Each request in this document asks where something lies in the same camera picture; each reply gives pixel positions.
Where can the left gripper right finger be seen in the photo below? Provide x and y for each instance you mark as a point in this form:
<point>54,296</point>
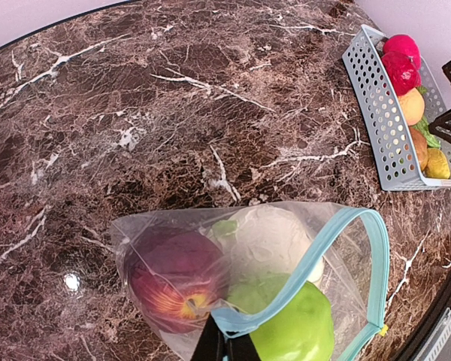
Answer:
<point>240,349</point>

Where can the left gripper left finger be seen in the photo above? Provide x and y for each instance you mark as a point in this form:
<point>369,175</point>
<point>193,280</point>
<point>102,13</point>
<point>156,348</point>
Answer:
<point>210,346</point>

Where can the green apple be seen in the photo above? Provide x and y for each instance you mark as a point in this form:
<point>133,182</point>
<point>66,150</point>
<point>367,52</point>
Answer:
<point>303,330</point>

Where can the clear zip bag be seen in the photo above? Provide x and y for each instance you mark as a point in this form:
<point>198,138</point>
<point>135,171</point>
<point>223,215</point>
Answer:
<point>348,261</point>

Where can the dark red pomegranate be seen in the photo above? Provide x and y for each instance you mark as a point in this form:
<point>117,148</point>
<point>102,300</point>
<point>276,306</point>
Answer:
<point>176,276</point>

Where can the white cauliflower toy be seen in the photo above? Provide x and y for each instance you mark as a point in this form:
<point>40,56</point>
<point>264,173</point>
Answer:
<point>261,240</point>

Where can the orange brown potato toy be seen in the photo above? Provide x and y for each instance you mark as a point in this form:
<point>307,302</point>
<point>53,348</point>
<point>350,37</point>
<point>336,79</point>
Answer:
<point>421,147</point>

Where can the yellow lemon toy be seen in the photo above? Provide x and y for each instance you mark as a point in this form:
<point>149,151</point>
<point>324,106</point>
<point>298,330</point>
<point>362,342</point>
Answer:
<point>437,164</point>

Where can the orange fruit toy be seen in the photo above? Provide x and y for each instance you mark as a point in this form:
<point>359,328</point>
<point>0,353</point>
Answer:
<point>412,106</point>

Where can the red round fruit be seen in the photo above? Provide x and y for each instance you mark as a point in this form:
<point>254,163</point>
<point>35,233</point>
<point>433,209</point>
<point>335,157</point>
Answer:
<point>402,72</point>

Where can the light blue plastic basket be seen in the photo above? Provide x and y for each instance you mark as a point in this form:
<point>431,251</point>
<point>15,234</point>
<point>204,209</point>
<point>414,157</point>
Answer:
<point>397,164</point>

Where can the pink red apple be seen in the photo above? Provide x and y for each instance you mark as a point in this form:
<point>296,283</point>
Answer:
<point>404,44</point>

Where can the white slotted cable duct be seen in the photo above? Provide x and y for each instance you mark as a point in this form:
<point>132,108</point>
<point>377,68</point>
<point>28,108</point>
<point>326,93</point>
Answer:
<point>439,337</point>

